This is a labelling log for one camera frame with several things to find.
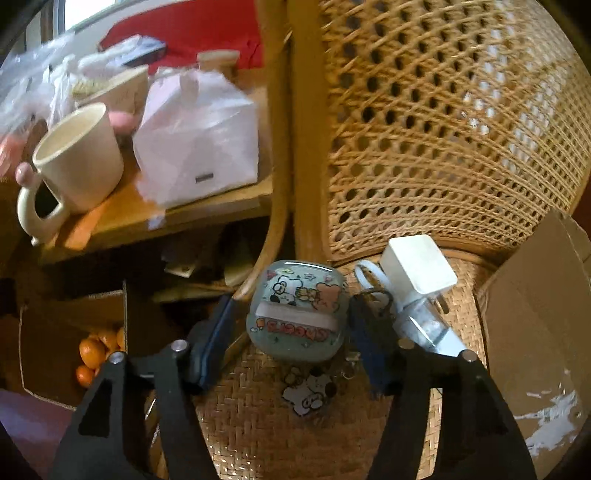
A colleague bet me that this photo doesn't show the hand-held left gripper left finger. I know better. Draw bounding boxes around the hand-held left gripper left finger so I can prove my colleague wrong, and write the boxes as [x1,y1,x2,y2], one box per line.
[48,293,238,480]

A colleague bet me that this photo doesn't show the white charger cable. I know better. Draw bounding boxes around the white charger cable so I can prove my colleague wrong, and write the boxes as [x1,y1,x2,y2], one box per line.
[355,261,393,310]

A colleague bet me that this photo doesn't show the red cloth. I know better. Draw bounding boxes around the red cloth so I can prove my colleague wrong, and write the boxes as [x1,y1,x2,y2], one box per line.
[97,0,264,70]

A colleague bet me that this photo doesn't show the cartoon dog charm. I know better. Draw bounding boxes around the cartoon dog charm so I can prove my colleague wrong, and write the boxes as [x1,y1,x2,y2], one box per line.
[281,369,342,418]

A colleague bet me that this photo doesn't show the clear plastic bag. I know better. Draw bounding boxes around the clear plastic bag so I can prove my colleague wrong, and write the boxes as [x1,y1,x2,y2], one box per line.
[0,34,93,153]

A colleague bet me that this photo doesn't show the pile of oranges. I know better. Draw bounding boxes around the pile of oranges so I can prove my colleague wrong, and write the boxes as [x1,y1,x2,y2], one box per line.
[76,325,126,388]

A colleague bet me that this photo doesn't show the cartoon earbud case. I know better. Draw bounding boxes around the cartoon earbud case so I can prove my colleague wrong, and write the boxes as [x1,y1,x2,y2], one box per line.
[248,259,348,361]

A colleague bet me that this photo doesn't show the white charger plug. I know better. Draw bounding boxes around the white charger plug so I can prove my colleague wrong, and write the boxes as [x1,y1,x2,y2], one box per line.
[379,234,467,358]

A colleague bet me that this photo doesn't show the cardboard box with oranges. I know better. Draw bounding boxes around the cardboard box with oranges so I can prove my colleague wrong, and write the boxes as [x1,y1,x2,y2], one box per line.
[18,279,130,409]

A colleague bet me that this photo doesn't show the black ring clip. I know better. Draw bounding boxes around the black ring clip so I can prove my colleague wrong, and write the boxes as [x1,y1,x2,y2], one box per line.
[359,288,395,328]

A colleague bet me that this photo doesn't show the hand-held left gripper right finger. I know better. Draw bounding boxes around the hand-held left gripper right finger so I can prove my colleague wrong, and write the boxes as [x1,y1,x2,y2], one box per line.
[348,298,539,480]

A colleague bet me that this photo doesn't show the wooden side table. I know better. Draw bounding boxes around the wooden side table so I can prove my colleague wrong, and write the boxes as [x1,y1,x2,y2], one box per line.
[41,175,273,264]

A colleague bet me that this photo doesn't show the window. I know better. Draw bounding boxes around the window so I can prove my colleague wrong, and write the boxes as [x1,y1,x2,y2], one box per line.
[60,0,121,28]

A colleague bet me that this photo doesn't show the cardboard scraps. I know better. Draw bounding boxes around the cardboard scraps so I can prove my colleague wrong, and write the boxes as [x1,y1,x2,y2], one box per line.
[152,226,262,303]

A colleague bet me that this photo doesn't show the rattan chair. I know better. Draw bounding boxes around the rattan chair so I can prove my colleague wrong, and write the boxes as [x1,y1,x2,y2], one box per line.
[148,0,591,480]

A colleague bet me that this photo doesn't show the small wooden-lidded jar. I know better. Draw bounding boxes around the small wooden-lidded jar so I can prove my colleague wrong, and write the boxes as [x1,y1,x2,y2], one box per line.
[196,50,241,71]

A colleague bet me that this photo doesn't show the paper noodle cup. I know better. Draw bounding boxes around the paper noodle cup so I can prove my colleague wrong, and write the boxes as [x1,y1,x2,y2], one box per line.
[74,65,149,116]

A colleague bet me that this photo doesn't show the cream ceramic mug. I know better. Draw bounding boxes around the cream ceramic mug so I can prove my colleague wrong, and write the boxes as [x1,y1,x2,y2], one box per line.
[16,102,125,245]

